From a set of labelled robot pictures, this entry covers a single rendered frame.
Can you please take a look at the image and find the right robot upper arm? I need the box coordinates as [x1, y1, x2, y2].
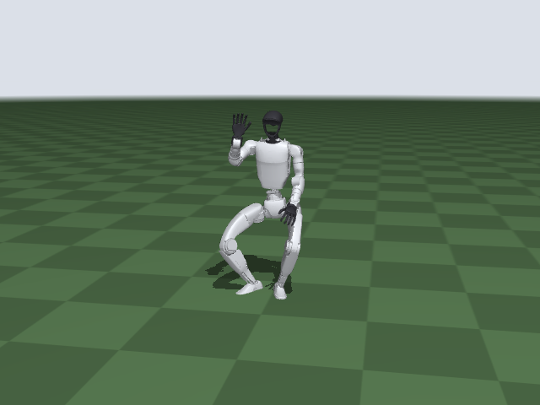
[229, 140, 257, 166]

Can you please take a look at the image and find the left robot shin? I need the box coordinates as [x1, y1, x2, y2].
[277, 244, 300, 286]

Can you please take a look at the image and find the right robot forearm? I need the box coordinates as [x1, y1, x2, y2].
[228, 138, 241, 160]

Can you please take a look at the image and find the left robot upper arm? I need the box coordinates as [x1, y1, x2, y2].
[288, 143, 304, 186]

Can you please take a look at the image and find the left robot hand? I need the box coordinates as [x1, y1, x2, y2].
[278, 202, 297, 226]

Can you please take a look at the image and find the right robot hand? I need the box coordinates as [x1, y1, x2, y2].
[231, 113, 251, 146]

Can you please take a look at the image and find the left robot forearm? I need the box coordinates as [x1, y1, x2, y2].
[289, 176, 305, 207]

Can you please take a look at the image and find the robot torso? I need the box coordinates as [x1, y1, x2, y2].
[255, 137, 291, 219]

